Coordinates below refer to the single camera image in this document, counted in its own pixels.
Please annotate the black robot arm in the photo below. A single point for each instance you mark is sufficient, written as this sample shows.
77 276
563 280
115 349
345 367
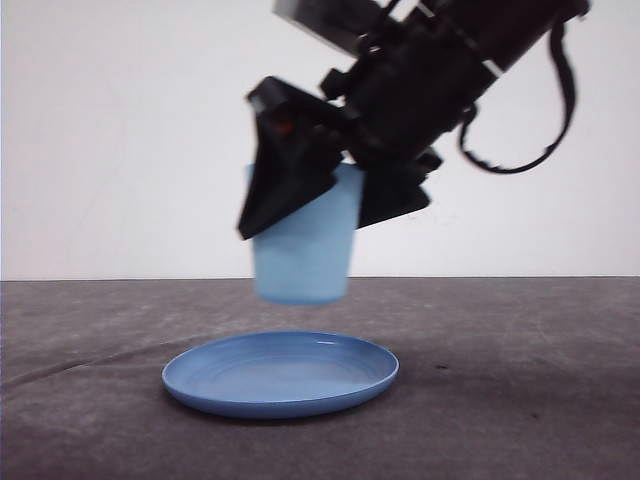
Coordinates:
503 31

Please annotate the blue plastic plate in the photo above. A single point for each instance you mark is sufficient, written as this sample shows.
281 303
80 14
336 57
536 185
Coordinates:
280 374

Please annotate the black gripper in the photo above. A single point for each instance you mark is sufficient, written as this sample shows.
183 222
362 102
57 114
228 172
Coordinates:
406 88

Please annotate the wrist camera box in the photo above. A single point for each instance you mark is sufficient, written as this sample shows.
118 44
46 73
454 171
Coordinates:
339 23

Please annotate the light blue plastic cup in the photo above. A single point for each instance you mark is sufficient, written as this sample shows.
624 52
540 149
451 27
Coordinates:
305 258

